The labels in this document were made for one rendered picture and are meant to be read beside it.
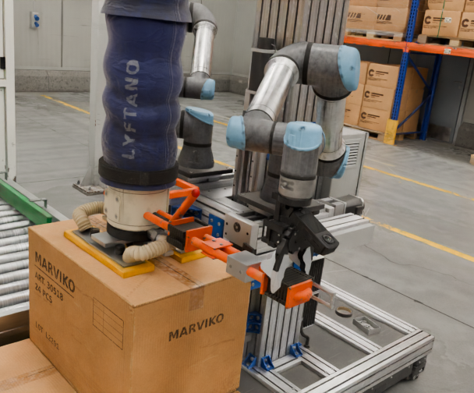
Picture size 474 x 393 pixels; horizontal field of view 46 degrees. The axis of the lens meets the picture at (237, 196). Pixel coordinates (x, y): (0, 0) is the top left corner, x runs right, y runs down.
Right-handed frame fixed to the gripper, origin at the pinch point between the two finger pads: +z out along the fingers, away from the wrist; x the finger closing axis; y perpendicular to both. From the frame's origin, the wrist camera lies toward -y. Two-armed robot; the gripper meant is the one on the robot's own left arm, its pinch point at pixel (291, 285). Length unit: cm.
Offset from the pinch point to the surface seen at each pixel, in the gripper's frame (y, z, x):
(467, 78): 363, -8, -847
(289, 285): -2.8, -2.1, 3.9
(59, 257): 69, 15, 20
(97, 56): 376, -17, -164
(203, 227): 31.6, -2.9, -0.9
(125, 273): 43.7, 11.3, 14.3
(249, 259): 12.8, -1.4, 0.4
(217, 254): 20.7, -0.3, 3.4
